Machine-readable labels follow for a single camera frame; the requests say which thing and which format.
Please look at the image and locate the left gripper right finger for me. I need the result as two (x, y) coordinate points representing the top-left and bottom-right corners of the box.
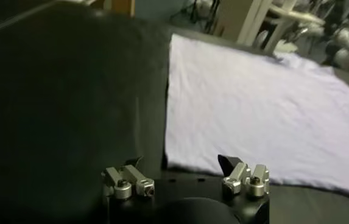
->
(217, 154), (270, 199)

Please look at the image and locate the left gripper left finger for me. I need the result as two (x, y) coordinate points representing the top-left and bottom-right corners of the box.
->
(100, 156), (156, 201)

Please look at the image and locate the lavender t-shirt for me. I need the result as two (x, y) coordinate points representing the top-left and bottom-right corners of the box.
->
(164, 32), (349, 196)

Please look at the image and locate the large matte black table cover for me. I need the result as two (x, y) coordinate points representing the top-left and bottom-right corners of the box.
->
(0, 0), (349, 224)

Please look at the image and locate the tall white cardboard box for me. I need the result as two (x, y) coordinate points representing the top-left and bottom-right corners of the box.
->
(213, 0), (272, 45)

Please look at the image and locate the white height-adjustable side table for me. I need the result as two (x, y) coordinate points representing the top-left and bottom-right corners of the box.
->
(262, 0), (326, 55)

